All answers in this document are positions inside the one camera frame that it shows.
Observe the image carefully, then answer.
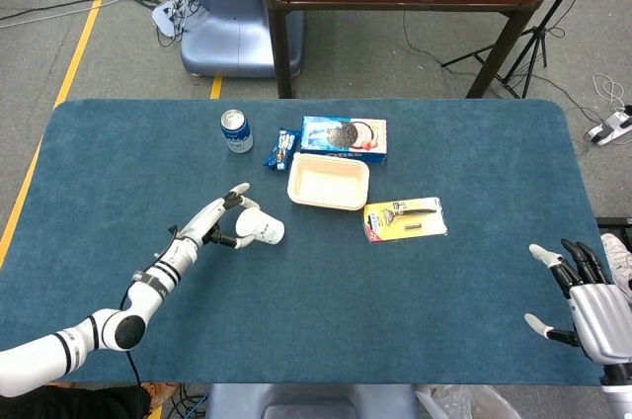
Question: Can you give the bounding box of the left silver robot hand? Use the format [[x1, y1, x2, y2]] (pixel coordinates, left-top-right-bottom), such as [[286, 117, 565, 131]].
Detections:
[[178, 182, 262, 250]]

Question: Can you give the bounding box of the razor in yellow blister pack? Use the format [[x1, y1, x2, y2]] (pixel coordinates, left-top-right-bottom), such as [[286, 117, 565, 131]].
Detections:
[[362, 197, 449, 245]]

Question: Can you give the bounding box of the black cloth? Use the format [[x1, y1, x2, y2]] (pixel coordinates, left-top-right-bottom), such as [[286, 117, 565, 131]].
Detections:
[[0, 384, 150, 419]]

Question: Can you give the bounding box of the white paper cup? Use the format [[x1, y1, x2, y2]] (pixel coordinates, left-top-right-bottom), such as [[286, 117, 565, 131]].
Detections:
[[234, 207, 286, 246]]

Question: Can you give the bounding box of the white power strip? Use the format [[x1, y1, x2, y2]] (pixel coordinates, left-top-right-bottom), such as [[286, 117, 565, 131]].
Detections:
[[585, 104, 632, 146]]

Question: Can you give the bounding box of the cream plastic food tray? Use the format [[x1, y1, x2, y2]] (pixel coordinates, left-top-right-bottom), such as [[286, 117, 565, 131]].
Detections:
[[286, 152, 371, 212]]

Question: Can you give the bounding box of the blue drink can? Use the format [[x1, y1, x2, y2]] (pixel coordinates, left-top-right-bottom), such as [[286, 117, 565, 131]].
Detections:
[[219, 109, 255, 155]]

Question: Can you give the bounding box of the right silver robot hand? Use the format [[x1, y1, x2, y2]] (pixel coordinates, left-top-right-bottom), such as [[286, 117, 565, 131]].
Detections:
[[523, 238, 632, 366]]

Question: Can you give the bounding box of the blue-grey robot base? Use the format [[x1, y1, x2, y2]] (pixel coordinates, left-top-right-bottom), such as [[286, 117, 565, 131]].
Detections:
[[179, 0, 305, 78]]

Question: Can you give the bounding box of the white sneaker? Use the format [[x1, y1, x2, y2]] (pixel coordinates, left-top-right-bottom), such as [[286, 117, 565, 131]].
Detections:
[[599, 232, 632, 305]]

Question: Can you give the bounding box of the blue Oreo cookie box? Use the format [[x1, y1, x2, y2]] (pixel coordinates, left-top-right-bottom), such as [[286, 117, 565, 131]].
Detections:
[[299, 115, 388, 167]]

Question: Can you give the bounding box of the blue table mat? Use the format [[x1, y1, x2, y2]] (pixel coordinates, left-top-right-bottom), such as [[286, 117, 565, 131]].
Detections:
[[0, 98, 611, 386]]

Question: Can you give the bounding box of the blue-grey robot torso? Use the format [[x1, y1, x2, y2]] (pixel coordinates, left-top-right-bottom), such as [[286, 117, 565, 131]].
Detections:
[[203, 382, 420, 419]]

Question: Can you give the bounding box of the black tripod stand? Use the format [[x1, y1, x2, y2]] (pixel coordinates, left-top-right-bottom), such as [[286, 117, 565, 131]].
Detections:
[[440, 0, 613, 100]]

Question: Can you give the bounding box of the clear plastic bag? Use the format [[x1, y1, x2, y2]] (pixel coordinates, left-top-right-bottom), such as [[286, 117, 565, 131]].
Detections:
[[414, 383, 519, 419]]

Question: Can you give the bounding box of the small blue Oreo packet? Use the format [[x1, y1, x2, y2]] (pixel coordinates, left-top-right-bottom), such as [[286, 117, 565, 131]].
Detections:
[[263, 127, 302, 173]]

